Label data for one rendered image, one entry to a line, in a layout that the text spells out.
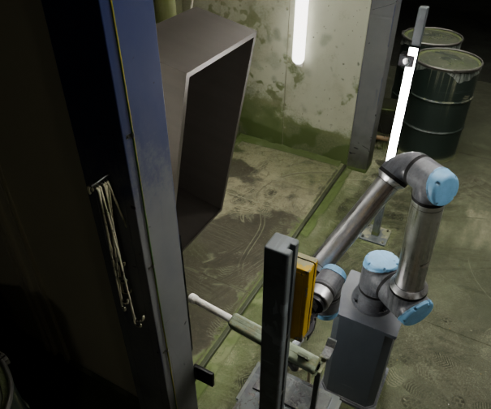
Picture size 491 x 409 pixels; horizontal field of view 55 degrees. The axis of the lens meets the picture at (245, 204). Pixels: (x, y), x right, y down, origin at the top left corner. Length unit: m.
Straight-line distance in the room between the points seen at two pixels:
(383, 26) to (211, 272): 2.20
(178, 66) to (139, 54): 0.74
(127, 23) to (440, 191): 1.07
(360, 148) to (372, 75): 0.66
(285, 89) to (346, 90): 0.56
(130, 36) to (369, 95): 3.06
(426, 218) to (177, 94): 1.07
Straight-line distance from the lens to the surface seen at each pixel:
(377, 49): 3.94
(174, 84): 1.98
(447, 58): 4.70
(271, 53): 4.28
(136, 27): 1.21
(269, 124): 4.54
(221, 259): 3.32
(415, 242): 1.82
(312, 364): 1.42
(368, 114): 4.13
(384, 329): 2.23
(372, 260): 2.12
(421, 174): 1.67
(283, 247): 1.02
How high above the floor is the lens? 2.32
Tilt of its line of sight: 37 degrees down
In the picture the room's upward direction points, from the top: straight up
